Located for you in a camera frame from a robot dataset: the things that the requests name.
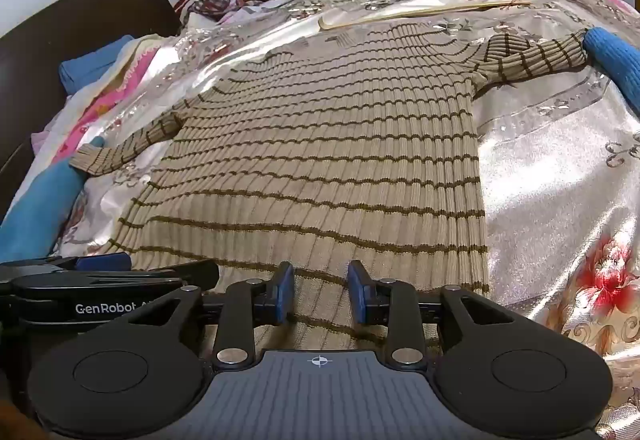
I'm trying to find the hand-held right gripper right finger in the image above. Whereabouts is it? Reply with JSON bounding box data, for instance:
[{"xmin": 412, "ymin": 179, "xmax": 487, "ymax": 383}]
[{"xmin": 347, "ymin": 260, "xmax": 507, "ymax": 369}]

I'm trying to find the beige striped knit sweater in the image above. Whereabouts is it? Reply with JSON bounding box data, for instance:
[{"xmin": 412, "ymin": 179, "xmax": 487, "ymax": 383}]
[{"xmin": 69, "ymin": 20, "xmax": 593, "ymax": 351}]

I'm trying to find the blue pillow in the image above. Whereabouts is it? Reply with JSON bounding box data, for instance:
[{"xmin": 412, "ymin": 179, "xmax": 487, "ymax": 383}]
[{"xmin": 59, "ymin": 34, "xmax": 136, "ymax": 95}]

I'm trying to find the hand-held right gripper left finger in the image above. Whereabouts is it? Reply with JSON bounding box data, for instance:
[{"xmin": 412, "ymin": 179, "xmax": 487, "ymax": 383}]
[{"xmin": 146, "ymin": 261, "xmax": 297, "ymax": 369}]

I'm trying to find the dark wooden headboard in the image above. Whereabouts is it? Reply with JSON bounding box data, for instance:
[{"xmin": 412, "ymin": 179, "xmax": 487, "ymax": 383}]
[{"xmin": 0, "ymin": 0, "xmax": 181, "ymax": 221}]

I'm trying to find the blue knit garment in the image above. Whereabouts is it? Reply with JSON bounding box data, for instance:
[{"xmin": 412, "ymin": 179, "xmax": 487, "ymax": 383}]
[{"xmin": 582, "ymin": 27, "xmax": 640, "ymax": 113}]

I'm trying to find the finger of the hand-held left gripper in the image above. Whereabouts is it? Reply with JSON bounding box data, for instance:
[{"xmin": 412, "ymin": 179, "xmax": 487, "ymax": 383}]
[
  {"xmin": 50, "ymin": 252, "xmax": 133, "ymax": 273},
  {"xmin": 127, "ymin": 259, "xmax": 221, "ymax": 295}
]

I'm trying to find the silver floral satin bedspread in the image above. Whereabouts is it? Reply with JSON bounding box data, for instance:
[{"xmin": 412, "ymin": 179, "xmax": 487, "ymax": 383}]
[{"xmin": 50, "ymin": 0, "xmax": 640, "ymax": 440}]

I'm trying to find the cream blanket with pink trim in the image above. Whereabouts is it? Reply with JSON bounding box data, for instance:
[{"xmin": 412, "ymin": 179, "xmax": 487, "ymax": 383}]
[{"xmin": 117, "ymin": 36, "xmax": 168, "ymax": 75}]

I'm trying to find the pink floral bed sheet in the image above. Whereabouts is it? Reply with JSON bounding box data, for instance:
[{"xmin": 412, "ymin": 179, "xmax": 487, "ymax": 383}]
[{"xmin": 30, "ymin": 0, "xmax": 632, "ymax": 171}]

